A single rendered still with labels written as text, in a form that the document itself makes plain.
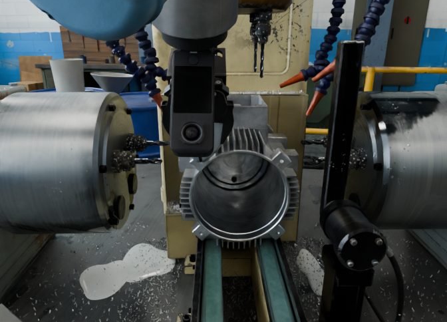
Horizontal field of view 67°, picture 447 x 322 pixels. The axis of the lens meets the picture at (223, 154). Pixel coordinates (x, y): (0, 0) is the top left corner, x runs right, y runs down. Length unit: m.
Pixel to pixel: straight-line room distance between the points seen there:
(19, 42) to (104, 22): 6.98
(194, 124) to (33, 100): 0.34
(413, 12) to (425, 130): 5.34
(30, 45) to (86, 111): 6.51
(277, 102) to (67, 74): 2.04
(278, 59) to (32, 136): 0.53
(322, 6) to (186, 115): 5.35
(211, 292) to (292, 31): 0.57
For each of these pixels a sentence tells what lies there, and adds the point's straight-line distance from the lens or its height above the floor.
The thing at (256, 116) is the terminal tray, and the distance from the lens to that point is 0.58.
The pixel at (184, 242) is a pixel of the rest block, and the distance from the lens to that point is 0.75.
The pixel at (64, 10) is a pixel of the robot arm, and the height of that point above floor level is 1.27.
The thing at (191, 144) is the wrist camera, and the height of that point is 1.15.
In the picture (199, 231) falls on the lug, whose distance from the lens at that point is 0.57.
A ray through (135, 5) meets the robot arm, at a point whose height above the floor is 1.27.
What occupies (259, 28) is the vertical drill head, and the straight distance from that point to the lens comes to 0.57.
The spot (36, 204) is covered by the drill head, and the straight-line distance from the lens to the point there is 0.58.
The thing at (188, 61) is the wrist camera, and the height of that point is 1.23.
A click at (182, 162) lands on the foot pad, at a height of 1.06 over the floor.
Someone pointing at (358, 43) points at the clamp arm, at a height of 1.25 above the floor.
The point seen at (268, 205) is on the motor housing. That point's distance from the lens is 0.62.
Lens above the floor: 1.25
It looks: 19 degrees down
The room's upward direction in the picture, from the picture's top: straight up
